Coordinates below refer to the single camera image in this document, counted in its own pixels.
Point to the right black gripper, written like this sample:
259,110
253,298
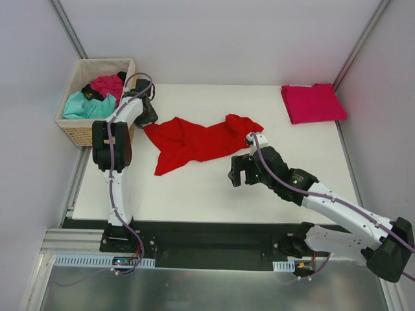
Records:
242,169

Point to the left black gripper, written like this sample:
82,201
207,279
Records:
149,116

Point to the red t shirt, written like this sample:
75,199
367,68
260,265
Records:
180,141

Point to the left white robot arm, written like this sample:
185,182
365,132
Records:
112,153

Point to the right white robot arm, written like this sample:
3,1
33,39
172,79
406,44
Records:
383,245

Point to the magenta t shirt in basket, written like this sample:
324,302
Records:
111,84

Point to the black t shirt in basket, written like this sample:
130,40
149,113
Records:
91,94

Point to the teal t shirt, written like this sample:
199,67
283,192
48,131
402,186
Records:
77,106

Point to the woven wicker basket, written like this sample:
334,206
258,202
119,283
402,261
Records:
86,70

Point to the folded magenta t shirt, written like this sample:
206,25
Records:
316,103

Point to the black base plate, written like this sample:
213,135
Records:
194,245

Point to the right grey cable duct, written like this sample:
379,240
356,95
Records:
284,266

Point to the grey cable duct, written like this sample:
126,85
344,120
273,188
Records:
284,266
102,261

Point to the left grey cable duct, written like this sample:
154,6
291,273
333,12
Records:
102,261

